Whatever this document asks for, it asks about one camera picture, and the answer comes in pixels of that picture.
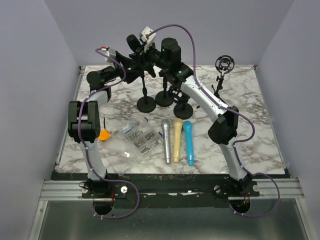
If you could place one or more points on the black microphone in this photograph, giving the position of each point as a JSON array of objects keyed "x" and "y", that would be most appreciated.
[{"x": 134, "y": 44}]

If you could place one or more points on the orange plastic piece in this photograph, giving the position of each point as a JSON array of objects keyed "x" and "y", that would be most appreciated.
[{"x": 104, "y": 135}]

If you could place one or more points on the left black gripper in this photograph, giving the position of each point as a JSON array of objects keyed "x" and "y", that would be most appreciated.
[{"x": 126, "y": 63}]

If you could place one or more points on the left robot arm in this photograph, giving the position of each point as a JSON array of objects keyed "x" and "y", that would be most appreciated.
[{"x": 84, "y": 124}]

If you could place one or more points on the silver microphone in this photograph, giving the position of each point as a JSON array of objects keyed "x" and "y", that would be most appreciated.
[{"x": 165, "y": 126}]

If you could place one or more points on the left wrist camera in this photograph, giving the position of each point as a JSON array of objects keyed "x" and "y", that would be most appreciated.
[{"x": 108, "y": 53}]

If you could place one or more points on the black tripod shock-mount stand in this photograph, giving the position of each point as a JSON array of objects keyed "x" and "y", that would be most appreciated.
[{"x": 224, "y": 65}]

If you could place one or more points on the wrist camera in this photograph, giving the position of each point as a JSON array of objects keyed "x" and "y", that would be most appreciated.
[
  {"x": 108, "y": 53},
  {"x": 147, "y": 37}
]

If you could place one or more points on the clear plastic screw box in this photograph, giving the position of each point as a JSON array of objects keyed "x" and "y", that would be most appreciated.
[{"x": 136, "y": 141}]

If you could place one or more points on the black round-base stand with clip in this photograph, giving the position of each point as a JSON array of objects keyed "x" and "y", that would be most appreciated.
[{"x": 162, "y": 98}]

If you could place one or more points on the blue microphone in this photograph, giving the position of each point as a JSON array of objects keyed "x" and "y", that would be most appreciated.
[{"x": 188, "y": 131}]

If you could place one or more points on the black round-base mic stand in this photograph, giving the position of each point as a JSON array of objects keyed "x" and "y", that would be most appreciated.
[{"x": 146, "y": 104}]

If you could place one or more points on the cream microphone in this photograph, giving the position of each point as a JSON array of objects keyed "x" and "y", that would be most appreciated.
[{"x": 178, "y": 124}]

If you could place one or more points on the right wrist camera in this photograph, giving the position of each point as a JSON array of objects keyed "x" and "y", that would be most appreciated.
[{"x": 147, "y": 37}]

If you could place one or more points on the black shock-mount mic stand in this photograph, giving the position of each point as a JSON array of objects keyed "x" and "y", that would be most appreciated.
[{"x": 182, "y": 109}]

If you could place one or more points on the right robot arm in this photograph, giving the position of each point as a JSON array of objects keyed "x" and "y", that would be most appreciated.
[{"x": 225, "y": 118}]

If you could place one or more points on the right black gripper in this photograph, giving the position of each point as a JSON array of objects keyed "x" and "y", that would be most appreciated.
[{"x": 140, "y": 58}]

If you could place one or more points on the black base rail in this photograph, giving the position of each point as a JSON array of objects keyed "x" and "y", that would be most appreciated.
[{"x": 158, "y": 190}]

